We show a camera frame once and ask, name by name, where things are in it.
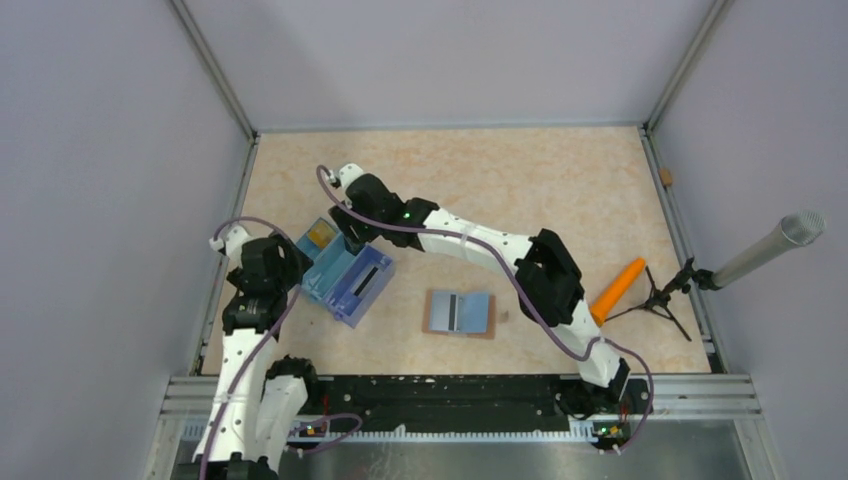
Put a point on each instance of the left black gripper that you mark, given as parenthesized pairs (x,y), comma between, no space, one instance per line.
(288,260)

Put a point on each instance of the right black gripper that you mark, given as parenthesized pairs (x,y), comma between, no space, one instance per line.
(352,233)

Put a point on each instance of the light blue card box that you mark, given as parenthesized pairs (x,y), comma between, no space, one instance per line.
(328,265)

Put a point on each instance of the purple blue card box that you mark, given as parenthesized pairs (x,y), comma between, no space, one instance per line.
(341,303)

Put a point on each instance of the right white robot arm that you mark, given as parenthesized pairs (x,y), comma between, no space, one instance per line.
(543,273)

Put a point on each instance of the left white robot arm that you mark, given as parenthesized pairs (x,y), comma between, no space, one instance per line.
(256,398)

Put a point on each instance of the yellow credit card stack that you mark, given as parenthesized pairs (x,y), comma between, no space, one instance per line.
(321,233)

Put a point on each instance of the orange carrot toy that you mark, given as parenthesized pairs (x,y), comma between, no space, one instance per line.
(608,299)

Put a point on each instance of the small tan block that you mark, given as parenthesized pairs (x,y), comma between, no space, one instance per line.
(666,177)

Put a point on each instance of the black microphone tripod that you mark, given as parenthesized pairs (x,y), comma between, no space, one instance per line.
(659,299)

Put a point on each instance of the silver microphone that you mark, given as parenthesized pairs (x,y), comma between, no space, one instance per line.
(793,231)

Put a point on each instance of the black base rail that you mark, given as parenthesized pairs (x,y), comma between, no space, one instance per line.
(468,404)

